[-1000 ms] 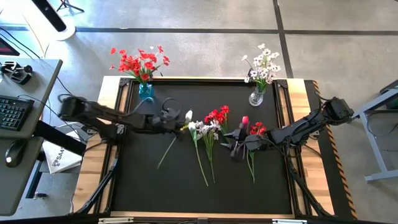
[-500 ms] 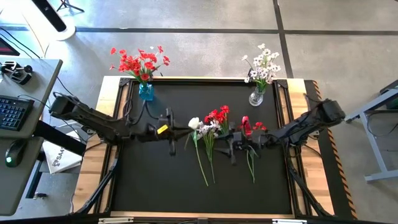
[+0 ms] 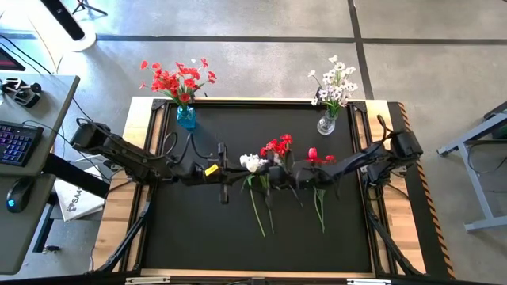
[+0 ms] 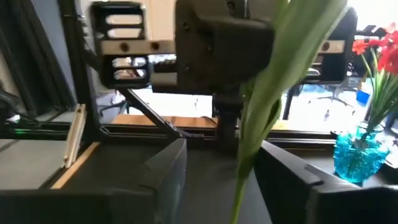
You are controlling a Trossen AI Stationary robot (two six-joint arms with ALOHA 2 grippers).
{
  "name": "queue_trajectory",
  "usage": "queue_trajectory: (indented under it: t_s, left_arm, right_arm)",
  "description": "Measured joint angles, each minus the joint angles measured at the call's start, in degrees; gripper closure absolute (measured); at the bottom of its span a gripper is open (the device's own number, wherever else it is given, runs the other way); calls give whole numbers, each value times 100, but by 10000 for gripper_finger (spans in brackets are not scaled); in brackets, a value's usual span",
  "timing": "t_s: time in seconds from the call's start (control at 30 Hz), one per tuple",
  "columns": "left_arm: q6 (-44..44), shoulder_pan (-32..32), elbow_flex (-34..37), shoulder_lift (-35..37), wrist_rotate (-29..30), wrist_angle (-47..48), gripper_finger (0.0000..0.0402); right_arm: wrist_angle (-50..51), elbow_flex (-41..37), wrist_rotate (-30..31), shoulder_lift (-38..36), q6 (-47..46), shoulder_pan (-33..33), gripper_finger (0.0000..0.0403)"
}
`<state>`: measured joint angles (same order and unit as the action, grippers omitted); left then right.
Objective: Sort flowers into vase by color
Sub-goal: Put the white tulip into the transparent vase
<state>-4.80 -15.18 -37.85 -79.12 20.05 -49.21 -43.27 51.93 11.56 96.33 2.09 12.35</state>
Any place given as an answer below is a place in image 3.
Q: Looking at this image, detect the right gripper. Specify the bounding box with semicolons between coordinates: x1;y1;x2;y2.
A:
268;161;341;190

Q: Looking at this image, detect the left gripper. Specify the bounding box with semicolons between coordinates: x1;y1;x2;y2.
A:
180;142;247;205

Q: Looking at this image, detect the white artificial tulip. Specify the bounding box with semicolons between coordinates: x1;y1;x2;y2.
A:
246;156;266;238
238;153;254;187

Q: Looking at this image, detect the small red flower sprig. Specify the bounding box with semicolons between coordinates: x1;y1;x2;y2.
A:
303;154;337;234

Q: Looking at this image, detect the white flower sprig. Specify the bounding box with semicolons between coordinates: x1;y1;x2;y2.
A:
311;85;352;120

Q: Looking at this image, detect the clear glass vase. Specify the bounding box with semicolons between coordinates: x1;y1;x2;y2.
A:
316;109;339;136

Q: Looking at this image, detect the blue glass vase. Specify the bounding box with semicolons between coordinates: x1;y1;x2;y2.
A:
176;104;197;131

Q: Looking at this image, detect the black table mat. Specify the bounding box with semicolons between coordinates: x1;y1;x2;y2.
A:
141;102;374;274

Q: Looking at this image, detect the black yellow hazard strip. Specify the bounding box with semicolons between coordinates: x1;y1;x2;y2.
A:
387;101;457;280

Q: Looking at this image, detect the white paper box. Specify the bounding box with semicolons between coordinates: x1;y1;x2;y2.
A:
52;165;107;222

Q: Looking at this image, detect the black diagonal beam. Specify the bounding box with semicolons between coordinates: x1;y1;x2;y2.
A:
42;153;111;200

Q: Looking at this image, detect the grey desk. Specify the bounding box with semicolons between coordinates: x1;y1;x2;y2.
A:
0;173;57;276
0;72;81;177

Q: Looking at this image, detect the dark blue desk leg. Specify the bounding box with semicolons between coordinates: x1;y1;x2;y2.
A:
32;201;55;254

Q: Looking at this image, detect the white curved stand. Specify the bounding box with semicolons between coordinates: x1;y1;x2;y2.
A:
15;0;98;53

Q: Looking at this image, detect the black computer mouse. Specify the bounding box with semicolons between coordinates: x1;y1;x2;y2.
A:
5;177;36;215

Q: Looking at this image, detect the black backlit keyboard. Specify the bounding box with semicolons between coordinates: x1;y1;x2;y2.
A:
0;120;45;168

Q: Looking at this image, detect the black clamp device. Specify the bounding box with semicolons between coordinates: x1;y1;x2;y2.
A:
0;76;43;109

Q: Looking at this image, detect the black tripod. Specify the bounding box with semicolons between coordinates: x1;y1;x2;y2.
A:
71;0;109;17

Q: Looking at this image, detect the dark monitor screen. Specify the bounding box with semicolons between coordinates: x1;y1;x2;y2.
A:
0;46;27;73

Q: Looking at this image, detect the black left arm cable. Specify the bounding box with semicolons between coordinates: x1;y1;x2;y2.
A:
160;131;213;160

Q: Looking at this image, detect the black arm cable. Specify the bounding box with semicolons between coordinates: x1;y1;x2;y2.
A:
160;131;213;160
375;113;396;140

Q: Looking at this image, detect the black aluminium table frame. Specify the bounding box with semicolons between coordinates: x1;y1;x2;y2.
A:
93;97;427;278

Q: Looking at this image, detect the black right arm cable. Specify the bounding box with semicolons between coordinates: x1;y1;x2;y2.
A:
375;113;396;140

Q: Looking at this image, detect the white metal bracket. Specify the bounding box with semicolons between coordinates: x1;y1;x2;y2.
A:
124;275;172;285
346;278;393;285

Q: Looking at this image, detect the black looped cable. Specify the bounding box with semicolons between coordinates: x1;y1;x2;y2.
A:
466;140;507;176

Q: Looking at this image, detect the grey metal table frame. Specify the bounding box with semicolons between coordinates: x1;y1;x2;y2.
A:
436;101;507;234

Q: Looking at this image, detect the black floor cable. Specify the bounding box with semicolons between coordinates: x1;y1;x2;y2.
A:
0;33;53;75

